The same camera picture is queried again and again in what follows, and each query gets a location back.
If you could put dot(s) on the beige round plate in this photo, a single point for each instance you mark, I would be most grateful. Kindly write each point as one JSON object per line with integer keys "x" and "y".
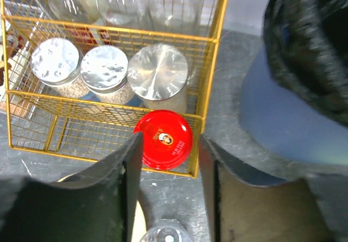
{"x": 136, "y": 220}

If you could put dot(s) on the tall clear jar silver lid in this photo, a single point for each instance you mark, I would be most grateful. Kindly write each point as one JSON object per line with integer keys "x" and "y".
{"x": 158, "y": 75}

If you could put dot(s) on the glass oil bottle gold spout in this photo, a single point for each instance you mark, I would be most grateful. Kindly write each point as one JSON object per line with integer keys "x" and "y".
{"x": 175, "y": 16}

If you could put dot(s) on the chobani yogurt tub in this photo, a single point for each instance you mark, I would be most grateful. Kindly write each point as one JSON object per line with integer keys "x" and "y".
{"x": 14, "y": 42}

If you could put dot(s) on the clear glass cup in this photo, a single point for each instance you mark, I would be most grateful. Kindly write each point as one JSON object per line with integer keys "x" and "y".
{"x": 167, "y": 230}

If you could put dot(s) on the red lid sauce jar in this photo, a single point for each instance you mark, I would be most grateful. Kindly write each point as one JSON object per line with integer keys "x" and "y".
{"x": 168, "y": 139}

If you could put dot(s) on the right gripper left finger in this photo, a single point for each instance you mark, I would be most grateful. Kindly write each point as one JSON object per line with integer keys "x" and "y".
{"x": 29, "y": 207}

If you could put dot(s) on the blue trash bin black bag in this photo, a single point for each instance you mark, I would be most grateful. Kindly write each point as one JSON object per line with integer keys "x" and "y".
{"x": 293, "y": 98}

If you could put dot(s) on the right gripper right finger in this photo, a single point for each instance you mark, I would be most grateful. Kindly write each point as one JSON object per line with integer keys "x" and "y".
{"x": 247, "y": 204}

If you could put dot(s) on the dark soy sauce bottle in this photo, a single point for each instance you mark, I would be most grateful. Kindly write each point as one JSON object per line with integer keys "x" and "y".
{"x": 81, "y": 11}

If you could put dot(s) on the white lid spice jar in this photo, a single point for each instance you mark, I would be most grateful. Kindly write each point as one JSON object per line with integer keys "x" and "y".
{"x": 56, "y": 63}

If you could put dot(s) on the silver lid spice jar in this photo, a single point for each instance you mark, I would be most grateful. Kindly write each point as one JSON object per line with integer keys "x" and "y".
{"x": 104, "y": 71}

